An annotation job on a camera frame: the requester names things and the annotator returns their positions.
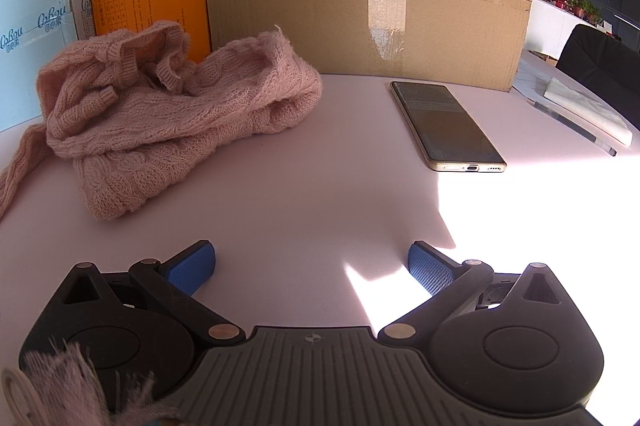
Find black office chair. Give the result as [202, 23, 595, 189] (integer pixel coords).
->
[556, 24, 640, 129]

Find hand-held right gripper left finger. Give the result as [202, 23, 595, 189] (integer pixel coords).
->
[60, 240, 247, 347]

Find gold-edged smartphone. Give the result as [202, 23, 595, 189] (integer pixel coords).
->
[390, 81, 507, 173]

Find green potted plants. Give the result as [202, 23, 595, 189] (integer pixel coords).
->
[567, 0, 604, 25]

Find white counter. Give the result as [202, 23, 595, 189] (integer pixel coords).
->
[522, 0, 581, 68]

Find fuzzy pink fringe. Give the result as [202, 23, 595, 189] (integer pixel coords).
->
[0, 341, 181, 426]

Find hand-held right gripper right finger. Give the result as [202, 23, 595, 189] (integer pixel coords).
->
[377, 241, 565, 347]

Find pink cable-knit sweater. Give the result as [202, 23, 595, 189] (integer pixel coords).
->
[0, 20, 324, 222]

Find white paper sheets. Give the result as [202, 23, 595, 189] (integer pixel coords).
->
[512, 51, 561, 100]

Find white tissue pack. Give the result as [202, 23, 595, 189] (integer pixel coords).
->
[544, 77, 635, 146]

